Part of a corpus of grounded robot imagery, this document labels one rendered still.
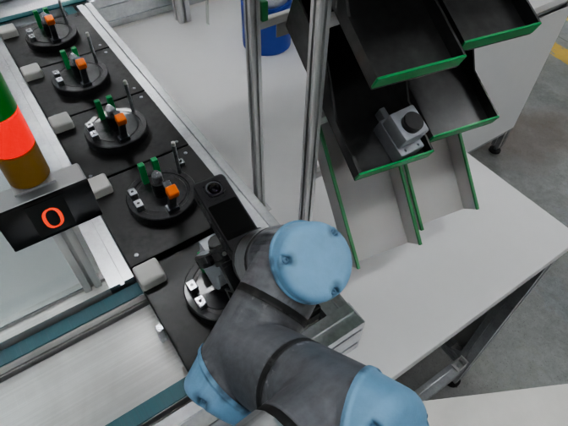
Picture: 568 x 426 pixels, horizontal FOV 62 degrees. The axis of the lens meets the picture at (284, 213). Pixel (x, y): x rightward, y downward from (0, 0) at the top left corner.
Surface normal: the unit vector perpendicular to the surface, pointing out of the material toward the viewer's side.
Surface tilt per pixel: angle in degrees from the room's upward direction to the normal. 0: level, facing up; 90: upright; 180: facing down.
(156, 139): 0
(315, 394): 23
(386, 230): 45
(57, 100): 0
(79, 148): 0
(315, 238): 41
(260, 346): 33
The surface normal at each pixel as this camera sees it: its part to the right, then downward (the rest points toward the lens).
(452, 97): 0.18, -0.29
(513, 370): 0.01, -0.65
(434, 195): 0.30, 0.04
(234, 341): -0.58, -0.61
